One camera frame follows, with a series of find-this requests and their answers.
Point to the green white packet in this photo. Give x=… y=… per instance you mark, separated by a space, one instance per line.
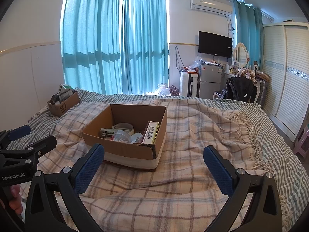
x=65 y=88

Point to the small brown cardboard box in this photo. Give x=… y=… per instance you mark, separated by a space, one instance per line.
x=66 y=105

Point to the brown patterned cloth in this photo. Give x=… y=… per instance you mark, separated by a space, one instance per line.
x=246 y=73

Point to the white plush toy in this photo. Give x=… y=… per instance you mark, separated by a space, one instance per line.
x=107 y=132

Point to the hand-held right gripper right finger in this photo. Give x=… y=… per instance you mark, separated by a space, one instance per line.
x=218 y=174

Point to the narrow turquoise curtain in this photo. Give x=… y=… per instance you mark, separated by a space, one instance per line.
x=248 y=31

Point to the white slatted wardrobe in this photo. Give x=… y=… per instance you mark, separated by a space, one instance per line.
x=287 y=77

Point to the silver small fridge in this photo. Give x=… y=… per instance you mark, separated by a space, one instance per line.
x=209 y=79

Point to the black round item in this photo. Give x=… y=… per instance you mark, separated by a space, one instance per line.
x=56 y=99

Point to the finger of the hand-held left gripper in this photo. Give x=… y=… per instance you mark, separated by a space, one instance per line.
x=20 y=130
x=45 y=143

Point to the green checked bed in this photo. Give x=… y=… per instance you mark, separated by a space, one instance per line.
x=275 y=135

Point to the pink plastic stool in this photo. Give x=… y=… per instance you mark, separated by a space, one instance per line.
x=303 y=142

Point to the black jacket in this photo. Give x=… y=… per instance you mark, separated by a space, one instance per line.
x=239 y=88

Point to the large cardboard box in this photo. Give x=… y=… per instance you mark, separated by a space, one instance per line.
x=120 y=153

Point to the white oval mirror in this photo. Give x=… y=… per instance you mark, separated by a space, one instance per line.
x=241 y=54

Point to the white suitcase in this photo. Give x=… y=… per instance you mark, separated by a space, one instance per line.
x=188 y=83

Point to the white air conditioner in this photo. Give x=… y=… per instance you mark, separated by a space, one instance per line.
x=211 y=4

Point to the white plastic bag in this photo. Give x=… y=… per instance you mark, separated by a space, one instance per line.
x=163 y=90

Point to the light green stapler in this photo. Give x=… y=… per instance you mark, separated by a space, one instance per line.
x=123 y=126

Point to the black wall television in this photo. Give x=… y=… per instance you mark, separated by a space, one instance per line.
x=214 y=44

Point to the person's left hand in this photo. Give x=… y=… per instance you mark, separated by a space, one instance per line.
x=15 y=198

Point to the wide turquoise curtain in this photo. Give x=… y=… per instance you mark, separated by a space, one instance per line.
x=91 y=36

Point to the light blue item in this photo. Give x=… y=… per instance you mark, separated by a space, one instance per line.
x=137 y=137

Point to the dark patterned bag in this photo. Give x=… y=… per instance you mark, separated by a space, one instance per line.
x=174 y=90

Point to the white green medicine box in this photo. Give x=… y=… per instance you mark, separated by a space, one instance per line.
x=151 y=131

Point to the clear plastic bag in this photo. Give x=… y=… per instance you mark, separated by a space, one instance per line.
x=194 y=64

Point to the clear plastic container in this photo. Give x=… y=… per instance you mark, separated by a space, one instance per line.
x=122 y=136

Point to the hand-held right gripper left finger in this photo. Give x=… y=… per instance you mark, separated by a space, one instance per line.
x=89 y=171

